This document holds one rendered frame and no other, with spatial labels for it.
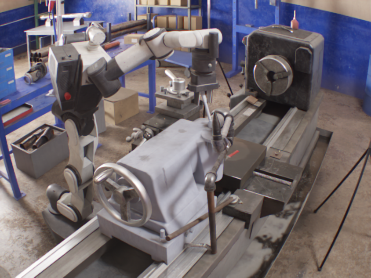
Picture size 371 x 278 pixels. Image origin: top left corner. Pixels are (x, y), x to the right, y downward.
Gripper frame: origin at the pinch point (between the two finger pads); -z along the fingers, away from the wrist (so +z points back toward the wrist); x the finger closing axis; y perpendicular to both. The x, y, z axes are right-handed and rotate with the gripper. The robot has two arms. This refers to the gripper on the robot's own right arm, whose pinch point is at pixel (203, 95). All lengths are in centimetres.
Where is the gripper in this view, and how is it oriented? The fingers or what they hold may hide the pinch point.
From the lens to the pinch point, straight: 135.9
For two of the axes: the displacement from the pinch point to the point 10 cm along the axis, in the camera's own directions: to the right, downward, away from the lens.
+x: -9.0, 2.1, -3.8
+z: 0.0, -8.8, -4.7
